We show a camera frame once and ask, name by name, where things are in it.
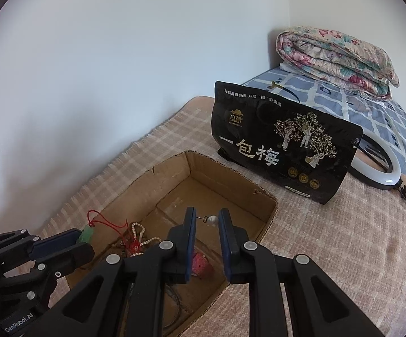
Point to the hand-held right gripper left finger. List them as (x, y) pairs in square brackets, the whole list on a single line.
[(189, 238)]

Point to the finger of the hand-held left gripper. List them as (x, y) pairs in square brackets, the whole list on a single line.
[(55, 242), (73, 258)]

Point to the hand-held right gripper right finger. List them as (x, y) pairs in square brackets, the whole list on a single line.
[(226, 242)]

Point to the pearl earring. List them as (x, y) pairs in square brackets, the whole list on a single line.
[(213, 220)]

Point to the reddish wide bangle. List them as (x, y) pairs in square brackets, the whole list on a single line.
[(203, 264)]

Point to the cardboard box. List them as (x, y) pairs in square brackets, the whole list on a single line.
[(224, 189)]

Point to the pink plaid blanket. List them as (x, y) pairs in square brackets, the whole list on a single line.
[(329, 252)]

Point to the black snack bag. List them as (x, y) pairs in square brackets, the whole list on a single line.
[(276, 140)]

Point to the blue checked bedsheet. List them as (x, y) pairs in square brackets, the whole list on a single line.
[(382, 119)]

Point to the folded floral quilt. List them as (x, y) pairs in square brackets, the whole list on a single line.
[(329, 59)]

